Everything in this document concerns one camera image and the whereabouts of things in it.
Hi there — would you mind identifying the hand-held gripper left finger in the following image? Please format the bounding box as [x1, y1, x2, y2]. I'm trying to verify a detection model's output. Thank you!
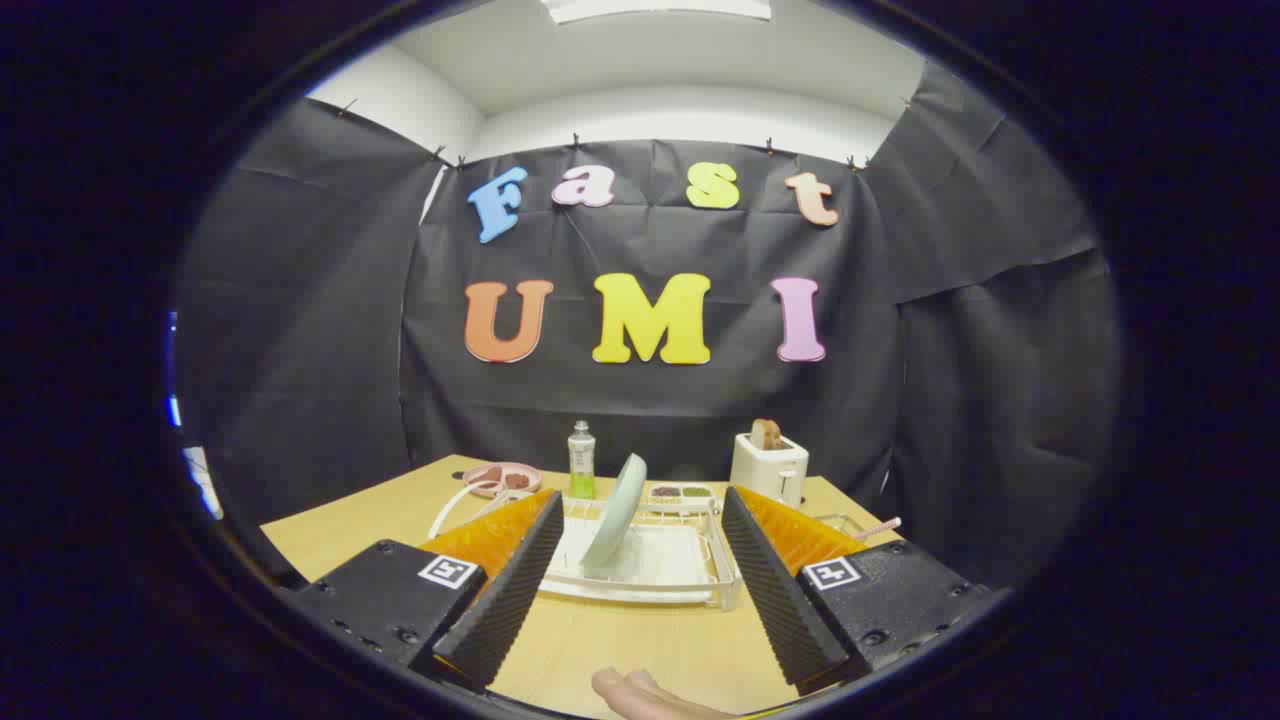
[288, 488, 566, 691]

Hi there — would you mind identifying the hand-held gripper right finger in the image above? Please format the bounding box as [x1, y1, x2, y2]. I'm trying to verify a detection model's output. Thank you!
[720, 485, 993, 699]

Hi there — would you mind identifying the white wire dish rack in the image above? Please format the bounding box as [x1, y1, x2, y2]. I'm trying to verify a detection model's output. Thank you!
[428, 480, 746, 612]

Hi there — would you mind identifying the light green plate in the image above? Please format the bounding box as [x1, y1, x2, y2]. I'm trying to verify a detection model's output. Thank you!
[583, 453, 648, 571]

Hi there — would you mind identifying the pink plate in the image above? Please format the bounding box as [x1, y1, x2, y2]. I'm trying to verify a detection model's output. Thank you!
[462, 462, 543, 499]

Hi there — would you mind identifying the white toaster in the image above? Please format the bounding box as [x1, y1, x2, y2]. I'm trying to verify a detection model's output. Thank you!
[730, 432, 810, 509]

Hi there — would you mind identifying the clear bottle with green liquid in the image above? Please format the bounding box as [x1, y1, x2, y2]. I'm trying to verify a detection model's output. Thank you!
[568, 420, 597, 499]

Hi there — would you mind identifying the black backdrop cloth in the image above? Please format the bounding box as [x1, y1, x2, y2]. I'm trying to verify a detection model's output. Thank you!
[175, 60, 1121, 601]

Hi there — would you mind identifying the ceiling light panel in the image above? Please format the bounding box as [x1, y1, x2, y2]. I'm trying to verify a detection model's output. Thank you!
[543, 0, 773, 25]

